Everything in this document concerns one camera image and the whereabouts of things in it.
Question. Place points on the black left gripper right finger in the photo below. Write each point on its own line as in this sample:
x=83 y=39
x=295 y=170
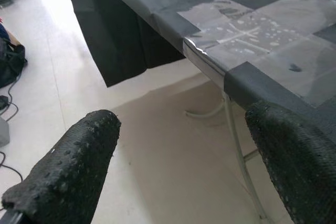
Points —
x=302 y=166

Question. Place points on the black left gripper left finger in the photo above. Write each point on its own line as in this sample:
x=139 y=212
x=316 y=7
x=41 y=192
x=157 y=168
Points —
x=68 y=171

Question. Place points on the grey box device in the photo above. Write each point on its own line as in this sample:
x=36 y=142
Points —
x=4 y=132

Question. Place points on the black fabric bag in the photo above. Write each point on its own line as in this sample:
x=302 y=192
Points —
x=10 y=64

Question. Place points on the clear tape cross patch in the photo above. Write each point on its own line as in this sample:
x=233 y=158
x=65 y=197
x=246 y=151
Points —
x=262 y=37

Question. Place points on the black tablecloth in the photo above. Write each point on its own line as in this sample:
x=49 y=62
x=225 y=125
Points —
x=118 y=37

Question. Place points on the metal table frame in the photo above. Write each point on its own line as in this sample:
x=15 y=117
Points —
x=231 y=119

